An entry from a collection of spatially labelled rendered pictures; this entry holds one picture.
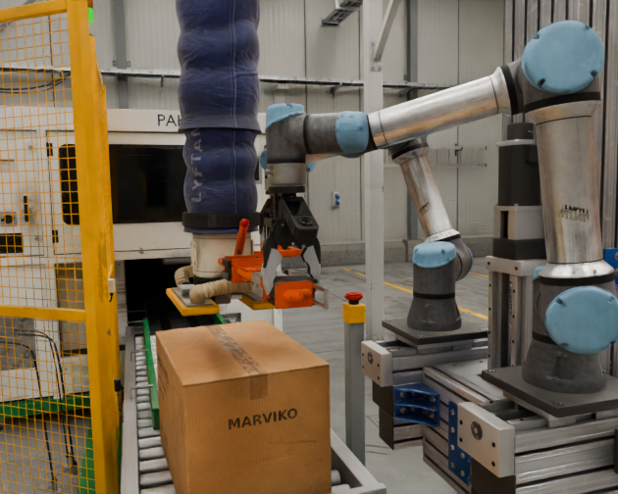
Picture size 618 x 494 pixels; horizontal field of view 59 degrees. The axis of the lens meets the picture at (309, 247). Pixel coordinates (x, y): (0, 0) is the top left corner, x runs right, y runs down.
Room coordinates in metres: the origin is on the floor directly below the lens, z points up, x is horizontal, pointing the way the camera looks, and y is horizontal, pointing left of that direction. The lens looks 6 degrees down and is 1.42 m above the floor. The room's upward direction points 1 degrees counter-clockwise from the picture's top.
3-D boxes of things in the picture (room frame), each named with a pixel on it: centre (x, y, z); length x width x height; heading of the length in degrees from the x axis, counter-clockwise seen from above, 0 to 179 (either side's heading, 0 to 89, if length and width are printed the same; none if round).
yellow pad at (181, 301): (1.58, 0.35, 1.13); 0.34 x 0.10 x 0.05; 21
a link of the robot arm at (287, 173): (1.07, 0.04, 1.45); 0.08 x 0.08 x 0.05
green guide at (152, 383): (2.71, 0.86, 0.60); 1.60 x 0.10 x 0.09; 18
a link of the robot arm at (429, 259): (1.54, -0.35, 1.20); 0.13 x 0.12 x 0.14; 148
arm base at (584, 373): (1.06, -0.50, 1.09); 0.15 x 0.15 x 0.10
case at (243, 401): (1.68, 0.25, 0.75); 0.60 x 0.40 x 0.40; 22
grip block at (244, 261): (1.38, 0.17, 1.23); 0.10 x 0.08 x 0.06; 111
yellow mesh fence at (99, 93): (2.90, 1.08, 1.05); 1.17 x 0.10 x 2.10; 18
